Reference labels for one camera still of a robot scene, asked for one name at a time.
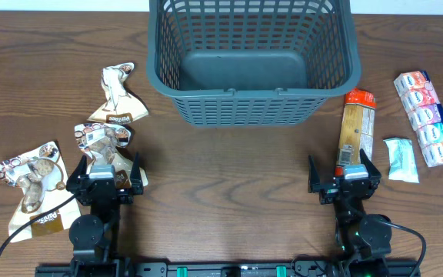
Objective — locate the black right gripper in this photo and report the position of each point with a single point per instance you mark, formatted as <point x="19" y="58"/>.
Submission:
<point x="328" y="191"/>

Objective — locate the Kleenex tissue multipack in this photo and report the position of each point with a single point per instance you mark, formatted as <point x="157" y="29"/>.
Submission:
<point x="425" y="113"/>

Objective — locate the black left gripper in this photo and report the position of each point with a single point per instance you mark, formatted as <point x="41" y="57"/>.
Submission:
<point x="126" y="195"/>

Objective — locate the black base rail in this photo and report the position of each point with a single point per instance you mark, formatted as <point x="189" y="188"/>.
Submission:
<point x="316" y="268"/>

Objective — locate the dried mushroom bag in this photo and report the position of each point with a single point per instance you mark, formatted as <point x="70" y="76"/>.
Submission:
<point x="42" y="177"/>
<point x="101" y="142"/>
<point x="121" y="107"/>

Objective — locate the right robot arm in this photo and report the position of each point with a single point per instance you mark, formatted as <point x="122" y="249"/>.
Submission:
<point x="365" y="238"/>

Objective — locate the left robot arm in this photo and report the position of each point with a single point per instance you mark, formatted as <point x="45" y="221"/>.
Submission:
<point x="95" y="235"/>

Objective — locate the grey plastic laundry basket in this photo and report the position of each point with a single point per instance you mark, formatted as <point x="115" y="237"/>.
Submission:
<point x="251" y="62"/>

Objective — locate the mint green wipes packet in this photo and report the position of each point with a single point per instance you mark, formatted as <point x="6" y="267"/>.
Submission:
<point x="401" y="160"/>

